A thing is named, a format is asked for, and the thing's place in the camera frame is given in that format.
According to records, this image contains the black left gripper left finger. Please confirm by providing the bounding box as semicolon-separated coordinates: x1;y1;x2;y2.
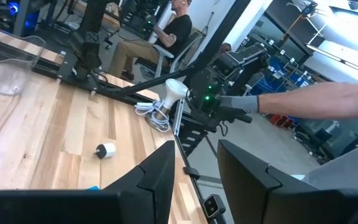
103;140;176;224

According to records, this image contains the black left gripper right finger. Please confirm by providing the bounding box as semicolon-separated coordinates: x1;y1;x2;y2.
217;139;318;224

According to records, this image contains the white black USB charger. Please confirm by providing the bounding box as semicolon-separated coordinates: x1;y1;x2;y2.
93;142;117;160

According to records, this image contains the person's forearm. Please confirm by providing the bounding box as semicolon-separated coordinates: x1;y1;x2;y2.
257;81;358;121

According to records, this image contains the grey office chair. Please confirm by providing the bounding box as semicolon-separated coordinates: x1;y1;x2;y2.
134;27;205;79

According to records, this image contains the red storage bin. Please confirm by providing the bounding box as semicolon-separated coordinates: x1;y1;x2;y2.
268;113;293;128

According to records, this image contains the person's hand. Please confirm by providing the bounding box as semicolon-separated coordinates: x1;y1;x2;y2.
216;95;260;124

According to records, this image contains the white desk lamp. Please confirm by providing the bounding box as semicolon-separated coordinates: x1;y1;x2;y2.
144;78;190;133

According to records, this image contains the person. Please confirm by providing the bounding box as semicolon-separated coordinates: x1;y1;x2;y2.
108;0;194;81
301;136;358;191

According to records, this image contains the shelf with blue bins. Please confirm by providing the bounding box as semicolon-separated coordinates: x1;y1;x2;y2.
256;54;318;91

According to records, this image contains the ceiling light strip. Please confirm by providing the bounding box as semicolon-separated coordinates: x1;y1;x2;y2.
306;43;358;78

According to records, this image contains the wooden desk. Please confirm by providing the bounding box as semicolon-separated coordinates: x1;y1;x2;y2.
73;0;122;30

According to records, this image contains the clear plastic bin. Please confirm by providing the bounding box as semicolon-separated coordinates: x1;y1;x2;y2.
0;34;47;97

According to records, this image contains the blue lit device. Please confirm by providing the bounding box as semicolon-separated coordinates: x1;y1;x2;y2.
6;1;23;16

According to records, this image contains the small black table camera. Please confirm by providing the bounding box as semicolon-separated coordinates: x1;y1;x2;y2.
202;194;227;219

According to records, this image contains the black table border rail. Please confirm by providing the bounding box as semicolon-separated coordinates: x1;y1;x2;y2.
0;32;167;106
172;98;229;224

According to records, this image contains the white coiled cable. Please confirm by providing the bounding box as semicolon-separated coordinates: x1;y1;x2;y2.
134;98;171;126

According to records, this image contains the black rig frame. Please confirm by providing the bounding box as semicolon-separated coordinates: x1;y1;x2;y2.
98;0;253;97

